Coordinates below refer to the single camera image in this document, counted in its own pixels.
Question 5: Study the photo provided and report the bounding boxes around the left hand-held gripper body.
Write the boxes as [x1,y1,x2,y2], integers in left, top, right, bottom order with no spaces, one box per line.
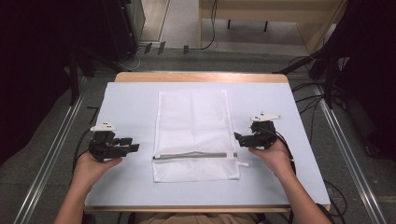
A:
[88,121,132,163]

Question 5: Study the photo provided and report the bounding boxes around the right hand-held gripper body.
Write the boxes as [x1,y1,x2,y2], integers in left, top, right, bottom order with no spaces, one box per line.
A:
[241,111,284,150]

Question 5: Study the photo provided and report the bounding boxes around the person's right hand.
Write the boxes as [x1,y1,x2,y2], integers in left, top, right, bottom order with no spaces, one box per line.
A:
[247,140,296,179]

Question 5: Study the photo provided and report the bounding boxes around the person's left hand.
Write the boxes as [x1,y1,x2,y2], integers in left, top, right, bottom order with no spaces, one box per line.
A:
[72,150,124,191]

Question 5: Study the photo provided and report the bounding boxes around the pale blue table mat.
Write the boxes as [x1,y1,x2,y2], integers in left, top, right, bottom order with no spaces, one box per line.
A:
[84,81,332,208]

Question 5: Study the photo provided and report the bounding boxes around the white mesh laundry bag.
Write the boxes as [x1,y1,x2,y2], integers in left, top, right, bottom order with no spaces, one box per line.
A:
[151,89,250,184]

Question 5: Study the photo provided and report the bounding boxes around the wooden table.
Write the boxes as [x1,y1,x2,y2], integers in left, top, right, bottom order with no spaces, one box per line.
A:
[83,71,332,214]

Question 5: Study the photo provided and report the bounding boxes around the black stand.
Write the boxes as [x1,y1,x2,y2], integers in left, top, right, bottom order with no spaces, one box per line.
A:
[273,46,344,110]
[64,46,125,106]

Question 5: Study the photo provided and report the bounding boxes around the person's beige trousers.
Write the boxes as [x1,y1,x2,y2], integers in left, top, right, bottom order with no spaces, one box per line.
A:
[133,212,260,224]

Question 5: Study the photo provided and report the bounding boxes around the dark curtain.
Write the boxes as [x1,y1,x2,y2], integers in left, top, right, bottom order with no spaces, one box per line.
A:
[323,0,396,161]
[0,0,108,167]

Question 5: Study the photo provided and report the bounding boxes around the black cabinet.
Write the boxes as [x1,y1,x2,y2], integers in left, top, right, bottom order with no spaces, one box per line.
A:
[102,0,147,63]

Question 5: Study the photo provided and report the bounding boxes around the light wooden bench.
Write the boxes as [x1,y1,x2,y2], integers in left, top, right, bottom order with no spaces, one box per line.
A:
[198,0,348,54]

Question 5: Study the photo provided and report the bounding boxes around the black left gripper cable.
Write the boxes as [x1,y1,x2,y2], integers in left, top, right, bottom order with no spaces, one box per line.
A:
[71,128,95,175]

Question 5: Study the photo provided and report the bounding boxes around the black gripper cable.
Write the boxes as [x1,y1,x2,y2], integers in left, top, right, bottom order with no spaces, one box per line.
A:
[266,127,297,175]
[71,128,95,175]

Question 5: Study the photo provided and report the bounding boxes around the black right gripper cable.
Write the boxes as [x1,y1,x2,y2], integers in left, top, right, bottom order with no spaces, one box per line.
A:
[266,127,297,175]

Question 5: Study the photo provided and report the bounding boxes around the black floor cables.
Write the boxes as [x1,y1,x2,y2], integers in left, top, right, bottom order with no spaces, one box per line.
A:
[289,55,328,146]

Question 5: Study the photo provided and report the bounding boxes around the metal floor rail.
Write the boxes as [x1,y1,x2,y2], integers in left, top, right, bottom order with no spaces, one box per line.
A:
[312,83,389,224]
[12,76,89,224]

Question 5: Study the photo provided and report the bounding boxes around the black hanging cable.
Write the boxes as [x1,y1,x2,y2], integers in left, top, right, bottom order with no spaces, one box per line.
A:
[199,0,219,51]

